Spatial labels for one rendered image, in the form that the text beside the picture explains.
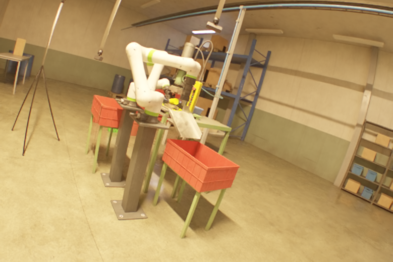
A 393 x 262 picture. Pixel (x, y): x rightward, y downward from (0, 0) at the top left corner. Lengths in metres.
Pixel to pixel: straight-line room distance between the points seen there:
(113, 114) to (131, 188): 0.87
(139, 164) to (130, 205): 0.44
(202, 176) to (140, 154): 0.54
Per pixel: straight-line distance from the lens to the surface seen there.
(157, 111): 1.66
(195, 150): 2.23
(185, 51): 2.26
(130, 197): 1.95
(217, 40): 8.36
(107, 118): 2.32
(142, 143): 1.71
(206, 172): 1.57
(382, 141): 6.11
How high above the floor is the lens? 1.28
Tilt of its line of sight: 7 degrees down
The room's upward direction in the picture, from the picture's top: 17 degrees clockwise
